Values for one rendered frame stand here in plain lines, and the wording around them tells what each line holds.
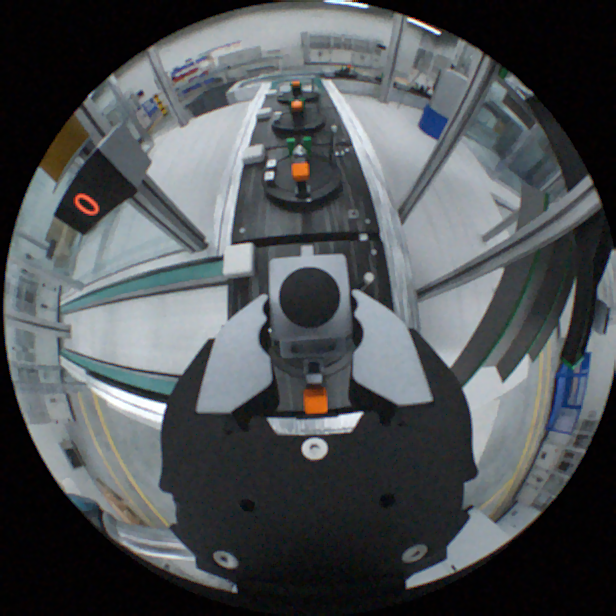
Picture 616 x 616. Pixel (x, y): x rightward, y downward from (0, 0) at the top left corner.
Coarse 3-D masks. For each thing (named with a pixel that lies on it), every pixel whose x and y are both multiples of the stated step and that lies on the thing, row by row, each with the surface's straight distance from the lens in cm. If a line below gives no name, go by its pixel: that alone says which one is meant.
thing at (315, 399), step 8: (312, 368) 23; (320, 368) 24; (312, 376) 18; (320, 376) 18; (312, 384) 19; (320, 384) 19; (304, 392) 19; (312, 392) 18; (320, 392) 18; (304, 400) 18; (312, 400) 18; (320, 400) 18; (312, 408) 19; (320, 408) 19
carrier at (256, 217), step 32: (256, 160) 45; (288, 160) 41; (320, 160) 40; (352, 160) 45; (256, 192) 38; (288, 192) 34; (320, 192) 34; (352, 192) 37; (256, 224) 34; (288, 224) 33; (320, 224) 32; (352, 224) 33
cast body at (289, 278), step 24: (288, 264) 12; (312, 264) 11; (336, 264) 11; (288, 288) 10; (312, 288) 10; (336, 288) 10; (288, 312) 10; (312, 312) 10; (336, 312) 11; (288, 336) 11; (312, 336) 11; (336, 336) 11
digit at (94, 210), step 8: (80, 184) 21; (72, 192) 22; (80, 192) 22; (88, 192) 21; (64, 200) 24; (72, 200) 23; (80, 200) 22; (88, 200) 22; (96, 200) 21; (72, 208) 24; (80, 208) 24; (88, 208) 23; (96, 208) 22; (104, 208) 22; (88, 216) 24; (96, 216) 24
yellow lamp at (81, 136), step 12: (72, 120) 23; (60, 132) 22; (72, 132) 22; (84, 132) 23; (60, 144) 22; (72, 144) 22; (48, 156) 22; (60, 156) 22; (72, 156) 21; (48, 168) 23; (60, 168) 22
